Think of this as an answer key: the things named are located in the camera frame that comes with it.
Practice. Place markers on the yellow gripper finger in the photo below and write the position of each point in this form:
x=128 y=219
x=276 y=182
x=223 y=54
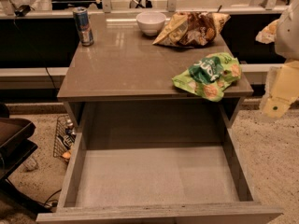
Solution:
x=281 y=90
x=268 y=33

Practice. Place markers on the green rice chip bag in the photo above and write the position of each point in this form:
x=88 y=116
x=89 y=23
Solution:
x=210 y=76

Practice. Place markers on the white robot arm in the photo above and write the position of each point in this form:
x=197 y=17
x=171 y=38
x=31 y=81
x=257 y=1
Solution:
x=287 y=36

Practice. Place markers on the brown chip bag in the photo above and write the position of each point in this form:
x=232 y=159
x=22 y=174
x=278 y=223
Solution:
x=191 y=29

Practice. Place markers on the red bull can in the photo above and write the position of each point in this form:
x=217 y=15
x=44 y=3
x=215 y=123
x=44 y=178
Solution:
x=80 y=15

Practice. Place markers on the white bowl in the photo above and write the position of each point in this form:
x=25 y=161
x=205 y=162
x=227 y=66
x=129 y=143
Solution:
x=151 y=22

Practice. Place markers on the grey cabinet with open drawer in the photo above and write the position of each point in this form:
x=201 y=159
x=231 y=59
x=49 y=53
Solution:
x=147 y=152

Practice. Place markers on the black device on ledge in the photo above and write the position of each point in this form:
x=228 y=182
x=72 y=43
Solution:
x=22 y=10

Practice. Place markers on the black chair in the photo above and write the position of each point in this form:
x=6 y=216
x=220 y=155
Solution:
x=15 y=149

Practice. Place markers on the wire basket with items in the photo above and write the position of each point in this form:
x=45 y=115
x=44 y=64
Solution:
x=64 y=138

